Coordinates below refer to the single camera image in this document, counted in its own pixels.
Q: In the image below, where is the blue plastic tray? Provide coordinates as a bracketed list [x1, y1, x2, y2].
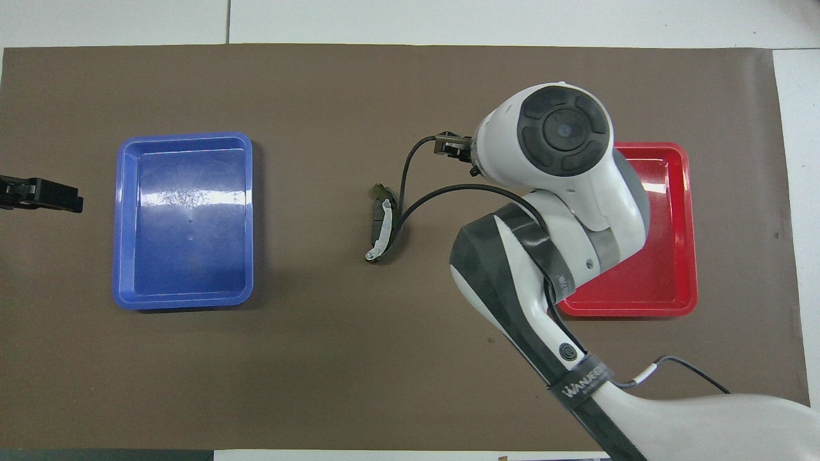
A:
[112, 132, 255, 311]

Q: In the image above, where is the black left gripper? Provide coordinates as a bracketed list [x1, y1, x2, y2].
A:
[0, 176, 85, 214]

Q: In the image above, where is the red plastic tray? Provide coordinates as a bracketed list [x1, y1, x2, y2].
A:
[556, 142, 698, 318]

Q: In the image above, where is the brown table mat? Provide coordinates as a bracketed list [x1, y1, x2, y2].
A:
[0, 44, 809, 451]

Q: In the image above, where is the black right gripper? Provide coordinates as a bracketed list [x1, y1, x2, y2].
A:
[434, 131, 481, 177]

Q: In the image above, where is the curved brake pad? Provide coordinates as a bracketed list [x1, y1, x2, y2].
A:
[364, 183, 399, 264]

